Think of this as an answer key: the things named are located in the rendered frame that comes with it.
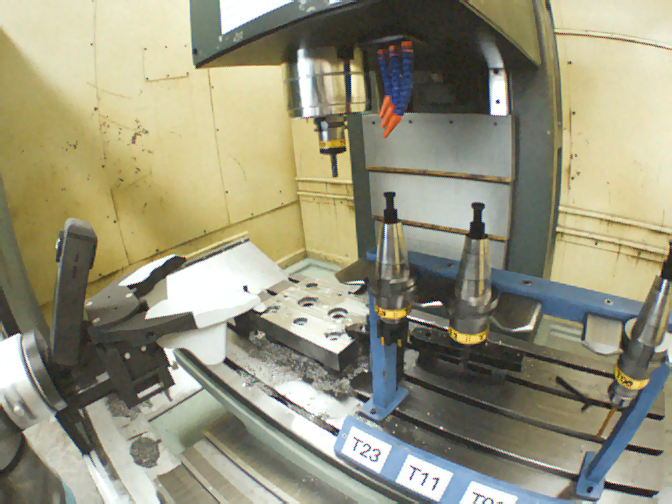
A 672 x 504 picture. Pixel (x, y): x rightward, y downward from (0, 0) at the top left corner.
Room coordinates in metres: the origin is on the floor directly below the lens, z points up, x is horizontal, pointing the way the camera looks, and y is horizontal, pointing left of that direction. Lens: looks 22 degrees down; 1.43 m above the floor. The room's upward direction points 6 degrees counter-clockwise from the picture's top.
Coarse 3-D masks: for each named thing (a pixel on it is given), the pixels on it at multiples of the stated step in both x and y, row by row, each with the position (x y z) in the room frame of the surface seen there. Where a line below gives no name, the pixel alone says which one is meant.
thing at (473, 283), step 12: (468, 240) 0.33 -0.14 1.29; (480, 240) 0.32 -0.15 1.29; (468, 252) 0.32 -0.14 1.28; (480, 252) 0.32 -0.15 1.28; (468, 264) 0.32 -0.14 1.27; (480, 264) 0.31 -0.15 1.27; (468, 276) 0.32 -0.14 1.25; (480, 276) 0.31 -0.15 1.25; (456, 288) 0.33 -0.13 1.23; (468, 288) 0.31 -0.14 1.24; (480, 288) 0.31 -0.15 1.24; (468, 300) 0.31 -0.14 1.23; (480, 300) 0.31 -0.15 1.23
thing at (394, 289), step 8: (368, 272) 0.41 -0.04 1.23; (416, 272) 0.39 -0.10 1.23; (376, 280) 0.39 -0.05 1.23; (384, 280) 0.39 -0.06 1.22; (392, 280) 0.38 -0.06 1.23; (400, 280) 0.38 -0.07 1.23; (408, 280) 0.38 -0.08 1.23; (416, 280) 0.39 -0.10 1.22; (376, 288) 0.39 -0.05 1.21; (384, 288) 0.39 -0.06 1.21; (392, 288) 0.37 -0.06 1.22; (400, 288) 0.37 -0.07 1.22; (408, 288) 0.38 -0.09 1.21; (376, 296) 0.39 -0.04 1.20; (384, 296) 0.39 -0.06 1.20; (392, 296) 0.37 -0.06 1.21; (400, 296) 0.37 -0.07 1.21
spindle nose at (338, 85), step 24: (312, 48) 0.59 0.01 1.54; (336, 48) 0.59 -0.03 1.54; (360, 48) 0.62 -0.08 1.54; (288, 72) 0.62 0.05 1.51; (312, 72) 0.59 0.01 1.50; (336, 72) 0.59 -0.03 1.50; (360, 72) 0.61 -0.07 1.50; (288, 96) 0.62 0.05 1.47; (312, 96) 0.59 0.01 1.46; (336, 96) 0.59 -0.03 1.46; (360, 96) 0.61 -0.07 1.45
